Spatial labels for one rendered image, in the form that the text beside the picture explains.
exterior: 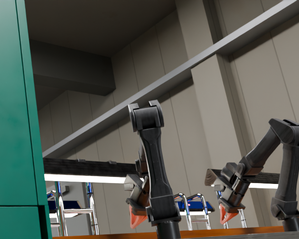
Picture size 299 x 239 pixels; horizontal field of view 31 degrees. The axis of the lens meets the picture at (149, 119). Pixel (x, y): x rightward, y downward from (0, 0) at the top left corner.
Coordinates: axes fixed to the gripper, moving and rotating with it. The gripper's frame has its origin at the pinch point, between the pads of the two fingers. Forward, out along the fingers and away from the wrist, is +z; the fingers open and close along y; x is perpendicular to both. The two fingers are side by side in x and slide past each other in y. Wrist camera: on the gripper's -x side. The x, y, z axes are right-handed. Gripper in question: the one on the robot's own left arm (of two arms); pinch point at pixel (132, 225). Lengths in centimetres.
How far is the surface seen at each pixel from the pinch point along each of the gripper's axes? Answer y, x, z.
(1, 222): 58, 15, -13
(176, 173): -228, -193, 84
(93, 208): -9.2, -32.9, 15.1
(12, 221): 55, 15, -13
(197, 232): -15.3, 14.3, -7.2
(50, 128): -225, -410, 152
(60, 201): 6.0, -34.7, 13.3
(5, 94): 54, -12, -36
